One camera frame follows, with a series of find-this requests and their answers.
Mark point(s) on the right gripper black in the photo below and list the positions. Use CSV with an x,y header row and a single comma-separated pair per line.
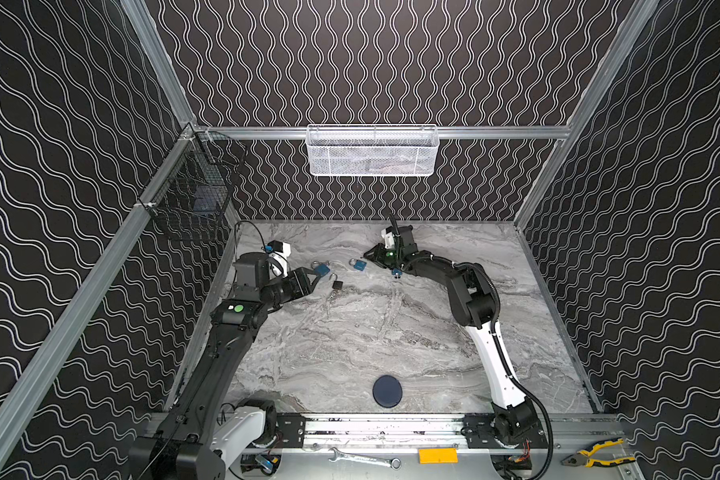
x,y
393,250

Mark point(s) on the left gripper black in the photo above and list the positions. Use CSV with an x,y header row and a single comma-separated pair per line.
x,y
306,282

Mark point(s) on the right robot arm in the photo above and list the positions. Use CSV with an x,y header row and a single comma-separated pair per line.
x,y
475,305

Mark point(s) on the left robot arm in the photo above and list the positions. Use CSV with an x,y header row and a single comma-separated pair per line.
x,y
190,442

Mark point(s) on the dark round disc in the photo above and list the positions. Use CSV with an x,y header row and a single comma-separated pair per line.
x,y
387,391

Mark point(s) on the yellow label block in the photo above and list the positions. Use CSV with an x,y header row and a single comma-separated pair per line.
x,y
438,456

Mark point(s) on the steel wrench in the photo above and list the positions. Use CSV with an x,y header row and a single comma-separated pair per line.
x,y
338,455

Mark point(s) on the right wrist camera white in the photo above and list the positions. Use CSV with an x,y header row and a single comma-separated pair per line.
x,y
390,238

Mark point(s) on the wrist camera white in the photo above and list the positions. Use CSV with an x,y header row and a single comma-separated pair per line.
x,y
390,238
278,253

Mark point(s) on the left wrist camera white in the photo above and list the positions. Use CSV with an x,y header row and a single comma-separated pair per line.
x,y
278,253

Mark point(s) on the white wire basket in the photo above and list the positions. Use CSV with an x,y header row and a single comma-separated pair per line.
x,y
366,150

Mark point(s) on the black wire basket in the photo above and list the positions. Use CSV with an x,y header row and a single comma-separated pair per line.
x,y
192,205

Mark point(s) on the yellow handled pliers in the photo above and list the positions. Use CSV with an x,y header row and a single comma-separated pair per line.
x,y
588,457

